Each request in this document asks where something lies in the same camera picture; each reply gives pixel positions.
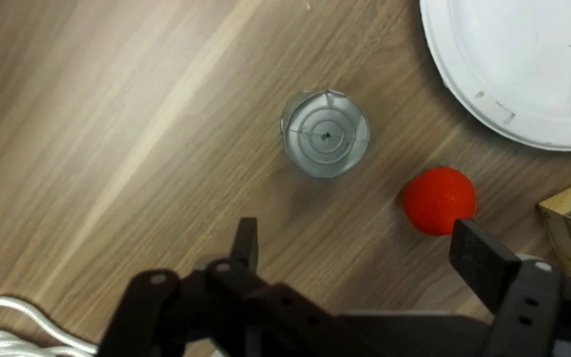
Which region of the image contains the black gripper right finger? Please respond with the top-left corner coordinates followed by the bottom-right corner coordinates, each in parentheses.
top-left (448, 218), bottom-right (571, 357)

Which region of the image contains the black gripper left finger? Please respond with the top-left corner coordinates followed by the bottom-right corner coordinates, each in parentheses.
top-left (95, 216), bottom-right (366, 357)

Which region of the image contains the grey lidded glass jar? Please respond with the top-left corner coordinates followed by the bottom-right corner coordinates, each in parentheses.
top-left (279, 87), bottom-right (372, 180)

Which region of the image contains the white round plate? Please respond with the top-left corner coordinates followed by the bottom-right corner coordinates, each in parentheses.
top-left (418, 0), bottom-right (571, 154)

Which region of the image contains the orange ball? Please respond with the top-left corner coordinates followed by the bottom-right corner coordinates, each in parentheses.
top-left (400, 164), bottom-right (479, 237)

